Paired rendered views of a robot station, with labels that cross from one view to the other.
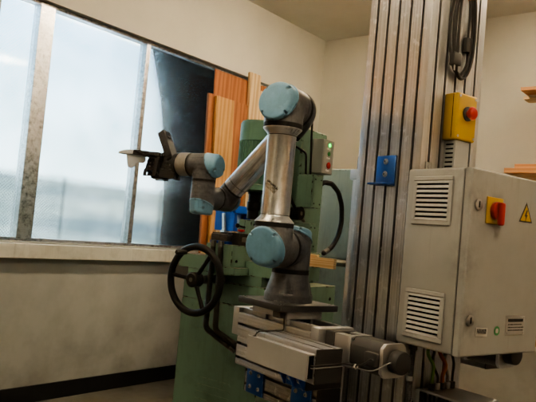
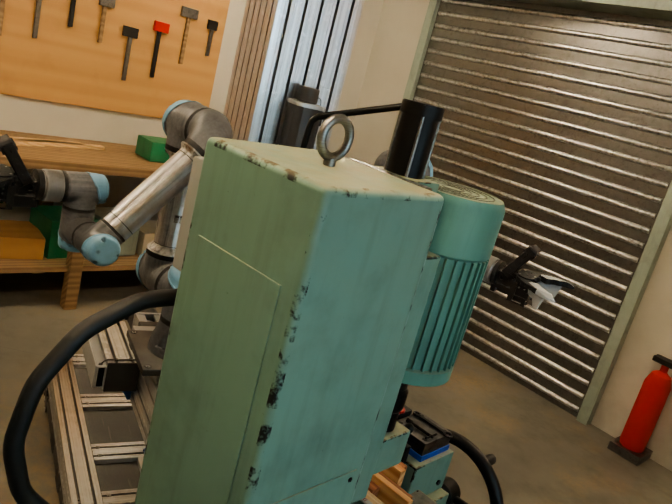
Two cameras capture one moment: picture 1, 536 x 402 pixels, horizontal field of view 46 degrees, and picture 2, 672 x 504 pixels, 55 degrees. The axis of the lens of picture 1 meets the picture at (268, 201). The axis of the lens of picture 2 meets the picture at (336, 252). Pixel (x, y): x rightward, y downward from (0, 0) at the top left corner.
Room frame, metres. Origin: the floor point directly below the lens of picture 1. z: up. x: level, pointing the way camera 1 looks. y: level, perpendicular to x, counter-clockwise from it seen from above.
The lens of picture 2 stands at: (3.84, 0.00, 1.63)
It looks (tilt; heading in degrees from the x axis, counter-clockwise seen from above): 15 degrees down; 185
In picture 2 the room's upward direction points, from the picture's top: 15 degrees clockwise
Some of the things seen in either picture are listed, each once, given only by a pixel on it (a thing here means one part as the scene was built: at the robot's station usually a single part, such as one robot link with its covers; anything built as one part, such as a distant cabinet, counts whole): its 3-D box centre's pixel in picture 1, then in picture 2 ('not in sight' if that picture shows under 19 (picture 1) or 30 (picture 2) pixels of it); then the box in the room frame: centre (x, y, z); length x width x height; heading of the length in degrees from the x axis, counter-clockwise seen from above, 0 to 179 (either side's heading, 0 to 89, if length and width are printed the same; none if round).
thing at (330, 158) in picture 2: not in sight; (335, 140); (3.04, -0.11, 1.55); 0.06 x 0.02 x 0.07; 144
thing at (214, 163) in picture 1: (205, 166); not in sight; (1.99, 0.21, 1.21); 0.11 x 0.08 x 0.09; 62
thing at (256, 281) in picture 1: (238, 277); not in sight; (2.76, 0.10, 0.82); 0.40 x 0.21 x 0.04; 54
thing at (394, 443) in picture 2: (254, 230); (365, 449); (2.82, 0.05, 1.03); 0.14 x 0.07 x 0.09; 144
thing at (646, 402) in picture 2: not in sight; (647, 407); (0.29, 1.62, 0.30); 0.19 x 0.18 x 0.60; 141
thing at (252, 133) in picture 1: (258, 157); (425, 278); (2.81, 0.06, 1.35); 0.18 x 0.18 x 0.31
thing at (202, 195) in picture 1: (205, 197); not in sight; (2.01, 0.20, 1.12); 0.11 x 0.08 x 0.11; 152
